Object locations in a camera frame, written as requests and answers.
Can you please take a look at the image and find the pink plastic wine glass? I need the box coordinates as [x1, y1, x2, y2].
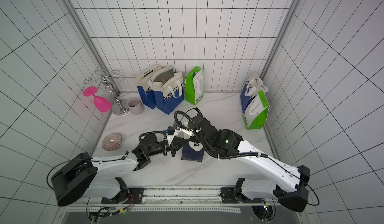
[83, 86, 112, 113]

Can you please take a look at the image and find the chrome glass holder stand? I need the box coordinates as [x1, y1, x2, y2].
[83, 69, 129, 116]

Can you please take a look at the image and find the dark blue bag behind right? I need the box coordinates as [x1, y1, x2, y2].
[240, 72, 269, 112]

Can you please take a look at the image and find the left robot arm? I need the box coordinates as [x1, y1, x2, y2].
[51, 131, 189, 207]

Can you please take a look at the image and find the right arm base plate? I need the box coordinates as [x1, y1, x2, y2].
[220, 187, 263, 204]

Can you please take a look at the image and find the blue Cheerful bag front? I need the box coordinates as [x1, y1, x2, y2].
[136, 64, 162, 109]

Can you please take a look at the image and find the blue cheerful bag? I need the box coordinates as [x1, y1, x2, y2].
[151, 66, 184, 114]
[136, 64, 162, 109]

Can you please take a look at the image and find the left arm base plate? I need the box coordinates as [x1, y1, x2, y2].
[101, 188, 145, 205]

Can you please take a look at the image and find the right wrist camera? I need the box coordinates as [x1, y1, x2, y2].
[173, 121, 194, 137]

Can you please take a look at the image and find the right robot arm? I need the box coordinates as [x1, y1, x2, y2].
[188, 114, 310, 213]

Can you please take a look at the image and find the mauve ceramic mug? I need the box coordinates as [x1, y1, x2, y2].
[128, 97, 145, 115]

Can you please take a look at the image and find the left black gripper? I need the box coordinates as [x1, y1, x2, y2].
[148, 137, 190, 157]

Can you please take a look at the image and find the round drain cover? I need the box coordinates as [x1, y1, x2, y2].
[102, 133, 122, 151]

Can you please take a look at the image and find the green white bag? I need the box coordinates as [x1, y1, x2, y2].
[243, 90, 270, 130]
[184, 66, 204, 105]

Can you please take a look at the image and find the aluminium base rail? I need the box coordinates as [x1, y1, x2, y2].
[64, 185, 302, 207]

